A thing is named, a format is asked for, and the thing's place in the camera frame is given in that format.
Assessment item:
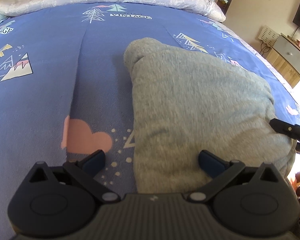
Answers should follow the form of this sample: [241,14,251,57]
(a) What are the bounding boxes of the grey sweatpants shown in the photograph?
[124,38,296,193]

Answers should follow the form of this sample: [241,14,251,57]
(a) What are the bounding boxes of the blue patterned bed sheet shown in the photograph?
[0,3,300,239]

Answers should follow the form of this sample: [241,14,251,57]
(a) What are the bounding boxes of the white perforated wall box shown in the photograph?
[258,25,279,47]

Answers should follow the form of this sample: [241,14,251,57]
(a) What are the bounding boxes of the wood and grey cabinet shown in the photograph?
[266,34,300,88]

